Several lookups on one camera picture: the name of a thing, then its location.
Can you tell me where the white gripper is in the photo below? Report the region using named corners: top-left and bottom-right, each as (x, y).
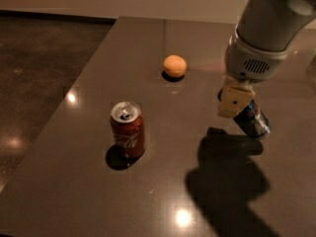
top-left (218, 28), bottom-right (290, 119)

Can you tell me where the silver blue redbull can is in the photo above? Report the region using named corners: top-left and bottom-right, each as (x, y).
top-left (234, 100), bottom-right (271, 139)

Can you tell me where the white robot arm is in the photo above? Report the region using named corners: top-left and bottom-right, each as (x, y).
top-left (218, 0), bottom-right (316, 119)

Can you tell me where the red coca-cola can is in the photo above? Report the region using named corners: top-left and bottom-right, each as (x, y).
top-left (110, 102), bottom-right (145, 159)

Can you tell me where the orange fruit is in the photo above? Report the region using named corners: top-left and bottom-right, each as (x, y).
top-left (163, 55), bottom-right (187, 78)

